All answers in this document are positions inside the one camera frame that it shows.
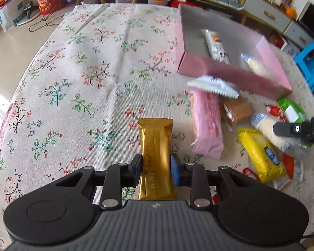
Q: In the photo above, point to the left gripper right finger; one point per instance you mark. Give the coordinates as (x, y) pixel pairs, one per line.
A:
(199, 180)

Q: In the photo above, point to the gold snack bar wrapper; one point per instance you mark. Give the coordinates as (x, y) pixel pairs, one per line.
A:
(156, 182)

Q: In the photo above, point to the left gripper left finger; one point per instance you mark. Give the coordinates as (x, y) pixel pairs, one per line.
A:
(86, 180)

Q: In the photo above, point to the yellow snack bag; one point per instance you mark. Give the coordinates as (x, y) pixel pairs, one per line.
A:
(262, 154)

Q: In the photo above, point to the white zigzag snack packet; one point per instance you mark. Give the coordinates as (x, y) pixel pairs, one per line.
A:
(215, 85)

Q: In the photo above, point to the clear bag white crackers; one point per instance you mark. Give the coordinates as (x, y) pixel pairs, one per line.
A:
(256, 66)

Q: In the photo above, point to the green snack bag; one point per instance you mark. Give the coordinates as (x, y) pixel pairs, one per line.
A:
(293, 112)

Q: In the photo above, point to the white shopping bag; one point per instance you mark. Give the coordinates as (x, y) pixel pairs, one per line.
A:
(11, 12)

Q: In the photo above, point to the pink wafer packet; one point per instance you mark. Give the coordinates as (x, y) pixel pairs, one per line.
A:
(208, 136)

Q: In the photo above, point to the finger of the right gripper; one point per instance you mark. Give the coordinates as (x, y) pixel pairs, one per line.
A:
(285, 129)

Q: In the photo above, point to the brown biscuit packet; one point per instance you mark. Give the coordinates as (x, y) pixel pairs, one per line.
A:
(235, 111)

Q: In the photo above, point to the pink cardboard box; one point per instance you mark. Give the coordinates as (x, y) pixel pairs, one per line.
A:
(194, 59)

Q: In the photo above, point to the red candy packet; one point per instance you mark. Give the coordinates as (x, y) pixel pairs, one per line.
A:
(276, 111)

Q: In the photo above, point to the clear bag rice crackers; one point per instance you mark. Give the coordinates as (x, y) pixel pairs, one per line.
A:
(291, 146)

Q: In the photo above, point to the red cardboard box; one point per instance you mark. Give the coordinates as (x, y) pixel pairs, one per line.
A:
(176, 3)

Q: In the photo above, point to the orange fruit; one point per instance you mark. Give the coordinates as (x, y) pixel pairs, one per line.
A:
(291, 13)

